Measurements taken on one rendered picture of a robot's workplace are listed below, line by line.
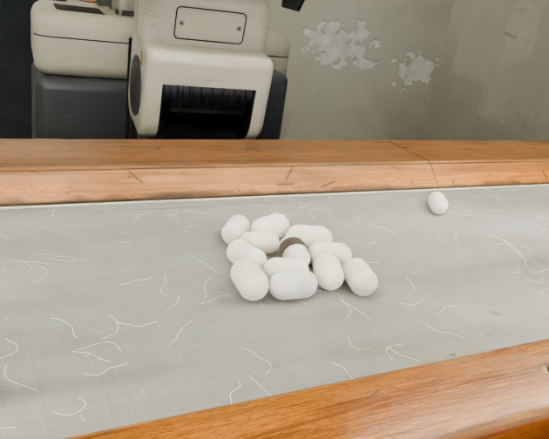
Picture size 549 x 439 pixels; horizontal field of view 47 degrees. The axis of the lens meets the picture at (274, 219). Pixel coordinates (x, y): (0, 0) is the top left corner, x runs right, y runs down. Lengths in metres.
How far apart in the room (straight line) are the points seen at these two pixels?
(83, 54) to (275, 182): 0.77
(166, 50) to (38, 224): 0.59
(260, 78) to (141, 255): 0.67
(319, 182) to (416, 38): 2.36
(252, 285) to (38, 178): 0.23
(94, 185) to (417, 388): 0.35
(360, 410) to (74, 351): 0.16
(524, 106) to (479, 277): 2.12
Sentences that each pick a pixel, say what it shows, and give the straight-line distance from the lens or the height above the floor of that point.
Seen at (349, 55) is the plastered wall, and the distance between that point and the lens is 2.82.
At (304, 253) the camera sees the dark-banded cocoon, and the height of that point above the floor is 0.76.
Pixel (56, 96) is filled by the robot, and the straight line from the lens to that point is 1.34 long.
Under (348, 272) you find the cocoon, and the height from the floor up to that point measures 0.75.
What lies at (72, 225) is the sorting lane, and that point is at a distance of 0.52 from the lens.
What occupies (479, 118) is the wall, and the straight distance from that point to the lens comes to 2.82.
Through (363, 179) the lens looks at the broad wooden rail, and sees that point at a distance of 0.68.
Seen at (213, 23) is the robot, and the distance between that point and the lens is 1.10.
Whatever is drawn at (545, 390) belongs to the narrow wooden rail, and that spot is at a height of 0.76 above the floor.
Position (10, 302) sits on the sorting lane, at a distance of 0.42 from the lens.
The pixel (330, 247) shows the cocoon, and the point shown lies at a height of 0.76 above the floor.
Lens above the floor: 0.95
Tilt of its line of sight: 22 degrees down
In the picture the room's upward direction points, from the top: 8 degrees clockwise
